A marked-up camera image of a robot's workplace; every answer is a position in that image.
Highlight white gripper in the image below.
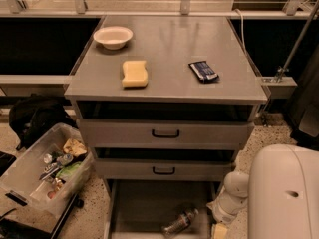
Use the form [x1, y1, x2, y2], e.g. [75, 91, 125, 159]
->
[206, 191, 247, 239]

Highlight clear plastic water bottle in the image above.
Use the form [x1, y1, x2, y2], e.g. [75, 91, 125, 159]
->
[161, 208, 198, 238]

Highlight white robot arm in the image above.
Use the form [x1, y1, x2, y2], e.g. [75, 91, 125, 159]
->
[207, 144, 319, 239]

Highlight bottom grey drawer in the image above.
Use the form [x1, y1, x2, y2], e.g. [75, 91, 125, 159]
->
[104, 180, 220, 239]

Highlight grey drawer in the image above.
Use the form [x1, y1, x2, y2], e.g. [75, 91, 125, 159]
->
[94, 148, 234, 181]
[77, 101, 254, 150]
[104, 180, 220, 239]

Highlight middle grey drawer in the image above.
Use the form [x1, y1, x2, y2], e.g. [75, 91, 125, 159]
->
[94, 148, 234, 181]

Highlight grey drawer cabinet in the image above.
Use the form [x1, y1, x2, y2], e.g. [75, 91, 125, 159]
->
[64, 15, 269, 239]

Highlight top grey drawer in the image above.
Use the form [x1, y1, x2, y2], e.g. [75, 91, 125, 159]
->
[77, 101, 254, 150]

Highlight black office chair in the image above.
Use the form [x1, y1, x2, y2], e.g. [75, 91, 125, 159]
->
[287, 50, 319, 150]

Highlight dark blue snack packet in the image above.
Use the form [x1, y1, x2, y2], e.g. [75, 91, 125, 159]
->
[188, 61, 219, 84]

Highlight green packet in bin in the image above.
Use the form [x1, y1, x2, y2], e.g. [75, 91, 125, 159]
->
[56, 162, 81, 182]

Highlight crumpled yellow wrapper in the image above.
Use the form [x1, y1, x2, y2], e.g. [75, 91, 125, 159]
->
[63, 138, 87, 157]

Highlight metal diagonal rod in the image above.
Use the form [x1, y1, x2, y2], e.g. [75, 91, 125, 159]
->
[273, 0, 319, 83]

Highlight yellow sponge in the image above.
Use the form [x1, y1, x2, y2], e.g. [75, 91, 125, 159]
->
[122, 61, 149, 88]

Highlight clear plastic storage bin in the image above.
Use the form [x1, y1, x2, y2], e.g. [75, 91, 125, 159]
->
[0, 123, 93, 217]

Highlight black backpack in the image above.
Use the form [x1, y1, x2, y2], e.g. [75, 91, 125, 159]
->
[9, 95, 77, 150]

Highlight white bowl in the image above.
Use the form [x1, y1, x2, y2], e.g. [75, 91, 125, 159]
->
[93, 26, 133, 50]

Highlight white cable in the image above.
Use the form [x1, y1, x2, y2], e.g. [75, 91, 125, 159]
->
[233, 8, 248, 53]

